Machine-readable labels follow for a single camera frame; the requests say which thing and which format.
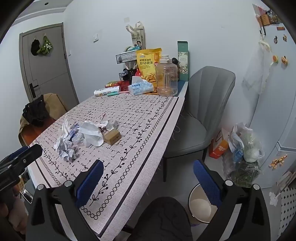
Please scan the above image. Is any orange cardboard box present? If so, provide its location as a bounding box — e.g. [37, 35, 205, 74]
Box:
[209, 127, 230, 159]

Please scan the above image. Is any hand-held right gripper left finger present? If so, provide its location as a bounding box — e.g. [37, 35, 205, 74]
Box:
[25, 159, 104, 241]

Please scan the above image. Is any blue tissue pack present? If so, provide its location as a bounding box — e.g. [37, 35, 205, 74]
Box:
[128, 76, 154, 96]

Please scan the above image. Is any grey door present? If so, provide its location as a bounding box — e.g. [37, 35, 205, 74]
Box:
[19, 22, 80, 109]

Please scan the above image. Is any long colourful fridge magnet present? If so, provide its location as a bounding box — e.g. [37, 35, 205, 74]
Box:
[268, 154, 288, 170]

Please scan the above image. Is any small cardboard box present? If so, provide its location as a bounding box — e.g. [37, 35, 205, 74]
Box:
[103, 128, 122, 145]

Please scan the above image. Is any white printed roll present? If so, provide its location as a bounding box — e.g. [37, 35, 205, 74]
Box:
[94, 86, 122, 97]

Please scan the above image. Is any person's dark trouser leg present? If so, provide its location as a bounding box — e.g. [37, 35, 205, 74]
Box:
[136, 197, 194, 241]

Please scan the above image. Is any black hanging hat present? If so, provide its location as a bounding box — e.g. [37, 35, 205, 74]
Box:
[31, 39, 40, 56]

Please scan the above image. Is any white filled plastic bag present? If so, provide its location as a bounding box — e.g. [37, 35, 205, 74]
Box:
[228, 123, 264, 163]

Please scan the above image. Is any clear plastic water jug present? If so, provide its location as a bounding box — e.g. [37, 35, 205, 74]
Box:
[155, 55, 178, 96]

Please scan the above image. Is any white refrigerator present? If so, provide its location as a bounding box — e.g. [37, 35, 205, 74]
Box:
[240, 21, 296, 189]

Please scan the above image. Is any printed paper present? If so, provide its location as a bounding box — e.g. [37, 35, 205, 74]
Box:
[54, 137, 80, 163]

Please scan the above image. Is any green hanging cloth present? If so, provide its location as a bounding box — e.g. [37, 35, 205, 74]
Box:
[37, 35, 55, 55]

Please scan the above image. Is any orange chair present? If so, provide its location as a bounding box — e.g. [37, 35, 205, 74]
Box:
[18, 125, 56, 147]

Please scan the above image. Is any yellow snack bag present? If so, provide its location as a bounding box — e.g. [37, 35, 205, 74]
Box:
[136, 48, 162, 90]

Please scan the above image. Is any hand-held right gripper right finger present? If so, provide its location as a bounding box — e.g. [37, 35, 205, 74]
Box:
[193, 159, 271, 241]

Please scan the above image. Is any white trash bin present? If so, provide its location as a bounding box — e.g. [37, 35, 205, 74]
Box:
[188, 183, 219, 224]

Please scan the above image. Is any white tote bag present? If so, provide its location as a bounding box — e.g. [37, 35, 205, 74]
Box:
[125, 21, 146, 50]

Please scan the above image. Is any tall green box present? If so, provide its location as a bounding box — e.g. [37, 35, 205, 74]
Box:
[177, 41, 190, 81]

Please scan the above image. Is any person's left hand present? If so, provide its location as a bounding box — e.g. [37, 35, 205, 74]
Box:
[0, 196, 27, 235]

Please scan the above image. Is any diamond patterned white sheet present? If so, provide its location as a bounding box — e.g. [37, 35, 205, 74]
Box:
[277, 185, 296, 240]

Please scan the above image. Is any small clear plastic packaging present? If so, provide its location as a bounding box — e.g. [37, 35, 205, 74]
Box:
[97, 119, 120, 132]

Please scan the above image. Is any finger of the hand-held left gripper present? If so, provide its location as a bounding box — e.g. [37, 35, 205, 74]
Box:
[0, 144, 43, 178]
[0, 146, 29, 164]

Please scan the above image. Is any black wire rack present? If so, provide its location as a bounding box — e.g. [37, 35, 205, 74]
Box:
[116, 49, 139, 70]

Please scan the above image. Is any patterned white tablecloth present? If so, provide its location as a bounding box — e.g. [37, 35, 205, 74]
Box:
[29, 95, 180, 239]

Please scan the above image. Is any black door handle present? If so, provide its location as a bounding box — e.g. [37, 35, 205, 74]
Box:
[29, 83, 39, 98]

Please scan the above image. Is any black cloth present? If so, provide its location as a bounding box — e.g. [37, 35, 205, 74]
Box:
[22, 95, 51, 127]

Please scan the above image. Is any white mesh bag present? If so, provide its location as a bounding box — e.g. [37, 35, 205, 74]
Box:
[242, 39, 272, 94]

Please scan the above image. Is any brown storage basket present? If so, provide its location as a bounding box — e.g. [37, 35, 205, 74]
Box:
[257, 9, 282, 26]

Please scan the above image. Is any grey upholstered chair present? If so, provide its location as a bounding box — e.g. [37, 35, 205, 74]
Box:
[162, 66, 236, 182]

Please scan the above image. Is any blue table mat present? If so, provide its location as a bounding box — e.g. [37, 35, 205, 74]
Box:
[176, 80, 189, 97]

